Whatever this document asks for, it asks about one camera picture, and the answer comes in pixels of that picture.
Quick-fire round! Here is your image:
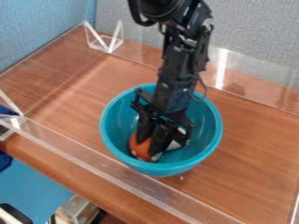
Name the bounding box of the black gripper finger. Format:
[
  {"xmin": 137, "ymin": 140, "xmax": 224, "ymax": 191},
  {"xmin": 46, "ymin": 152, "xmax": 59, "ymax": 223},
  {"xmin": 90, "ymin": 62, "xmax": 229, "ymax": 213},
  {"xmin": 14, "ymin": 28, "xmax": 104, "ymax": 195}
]
[
  {"xmin": 136, "ymin": 113, "xmax": 154, "ymax": 144},
  {"xmin": 148, "ymin": 121, "xmax": 176, "ymax": 156}
]

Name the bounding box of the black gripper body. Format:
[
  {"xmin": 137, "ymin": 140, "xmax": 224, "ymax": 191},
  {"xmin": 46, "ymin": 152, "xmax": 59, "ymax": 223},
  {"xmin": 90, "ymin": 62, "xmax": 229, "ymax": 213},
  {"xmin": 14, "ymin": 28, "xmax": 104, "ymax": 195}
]
[{"xmin": 130, "ymin": 71, "xmax": 194, "ymax": 146}]

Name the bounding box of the brown and white toy mushroom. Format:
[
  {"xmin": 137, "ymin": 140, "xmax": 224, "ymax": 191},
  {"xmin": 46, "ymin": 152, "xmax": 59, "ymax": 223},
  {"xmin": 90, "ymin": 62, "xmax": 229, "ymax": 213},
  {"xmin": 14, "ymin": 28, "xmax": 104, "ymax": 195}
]
[{"xmin": 128, "ymin": 128, "xmax": 185, "ymax": 163}]

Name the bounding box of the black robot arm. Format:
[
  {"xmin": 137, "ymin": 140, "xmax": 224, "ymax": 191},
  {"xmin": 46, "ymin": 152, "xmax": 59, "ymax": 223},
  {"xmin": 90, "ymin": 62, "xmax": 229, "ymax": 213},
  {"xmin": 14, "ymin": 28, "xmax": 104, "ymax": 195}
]
[{"xmin": 126, "ymin": 0, "xmax": 213, "ymax": 157}]

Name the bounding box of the blue ceramic bowl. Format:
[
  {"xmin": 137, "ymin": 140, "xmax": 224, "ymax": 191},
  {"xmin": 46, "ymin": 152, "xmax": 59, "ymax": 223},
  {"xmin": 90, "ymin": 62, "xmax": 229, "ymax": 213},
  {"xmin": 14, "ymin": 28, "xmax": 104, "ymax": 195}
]
[{"xmin": 97, "ymin": 83, "xmax": 222, "ymax": 177}]

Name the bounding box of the clear acrylic back barrier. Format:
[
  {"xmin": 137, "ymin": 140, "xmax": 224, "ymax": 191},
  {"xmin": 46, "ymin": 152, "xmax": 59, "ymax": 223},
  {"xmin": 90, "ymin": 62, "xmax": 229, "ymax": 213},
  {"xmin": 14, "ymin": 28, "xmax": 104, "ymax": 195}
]
[{"xmin": 93, "ymin": 21, "xmax": 299, "ymax": 116}]

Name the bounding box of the clear acrylic barrier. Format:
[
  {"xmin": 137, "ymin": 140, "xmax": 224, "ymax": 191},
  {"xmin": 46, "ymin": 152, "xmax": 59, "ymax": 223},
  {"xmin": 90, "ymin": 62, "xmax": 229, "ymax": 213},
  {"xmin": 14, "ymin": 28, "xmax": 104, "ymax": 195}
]
[
  {"xmin": 9, "ymin": 117, "xmax": 242, "ymax": 224},
  {"xmin": 93, "ymin": 21, "xmax": 299, "ymax": 116}
]

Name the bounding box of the clear acrylic front barrier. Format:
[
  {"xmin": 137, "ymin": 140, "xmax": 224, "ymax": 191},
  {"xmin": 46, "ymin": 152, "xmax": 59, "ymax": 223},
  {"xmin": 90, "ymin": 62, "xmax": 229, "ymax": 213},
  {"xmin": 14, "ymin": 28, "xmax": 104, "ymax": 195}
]
[{"xmin": 9, "ymin": 117, "xmax": 242, "ymax": 224}]

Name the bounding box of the clear box under table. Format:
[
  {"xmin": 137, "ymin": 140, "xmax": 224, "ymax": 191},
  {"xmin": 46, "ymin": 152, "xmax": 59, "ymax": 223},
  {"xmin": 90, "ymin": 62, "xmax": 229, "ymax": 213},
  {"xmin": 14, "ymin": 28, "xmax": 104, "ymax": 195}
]
[{"xmin": 46, "ymin": 195, "xmax": 98, "ymax": 224}]

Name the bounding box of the blue cloth object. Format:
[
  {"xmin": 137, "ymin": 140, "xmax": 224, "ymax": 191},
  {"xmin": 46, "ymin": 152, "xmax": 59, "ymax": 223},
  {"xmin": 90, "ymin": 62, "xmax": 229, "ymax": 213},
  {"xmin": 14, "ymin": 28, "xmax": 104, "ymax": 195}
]
[{"xmin": 0, "ymin": 104, "xmax": 18, "ymax": 172}]

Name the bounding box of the black object bottom left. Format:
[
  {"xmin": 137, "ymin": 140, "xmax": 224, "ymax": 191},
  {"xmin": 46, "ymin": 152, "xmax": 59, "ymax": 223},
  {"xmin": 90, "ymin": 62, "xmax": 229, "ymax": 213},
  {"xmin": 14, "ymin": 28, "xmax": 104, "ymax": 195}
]
[{"xmin": 0, "ymin": 203, "xmax": 33, "ymax": 224}]

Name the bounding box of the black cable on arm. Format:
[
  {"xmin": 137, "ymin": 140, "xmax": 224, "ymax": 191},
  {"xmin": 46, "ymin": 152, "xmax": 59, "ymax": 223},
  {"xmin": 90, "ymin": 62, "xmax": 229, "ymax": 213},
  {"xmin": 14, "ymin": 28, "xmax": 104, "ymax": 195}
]
[{"xmin": 186, "ymin": 73, "xmax": 209, "ymax": 103}]

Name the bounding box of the clear acrylic corner bracket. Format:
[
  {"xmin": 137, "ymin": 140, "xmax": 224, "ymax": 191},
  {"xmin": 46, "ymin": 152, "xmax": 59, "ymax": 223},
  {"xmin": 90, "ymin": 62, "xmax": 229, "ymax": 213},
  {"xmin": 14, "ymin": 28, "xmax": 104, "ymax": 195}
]
[{"xmin": 82, "ymin": 21, "xmax": 124, "ymax": 53}]

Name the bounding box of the clear acrylic left bracket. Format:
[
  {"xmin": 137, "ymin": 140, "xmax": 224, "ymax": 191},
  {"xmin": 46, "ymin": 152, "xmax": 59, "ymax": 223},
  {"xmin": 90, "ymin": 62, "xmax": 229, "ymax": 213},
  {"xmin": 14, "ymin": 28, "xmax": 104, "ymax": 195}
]
[{"xmin": 0, "ymin": 89, "xmax": 23, "ymax": 142}]

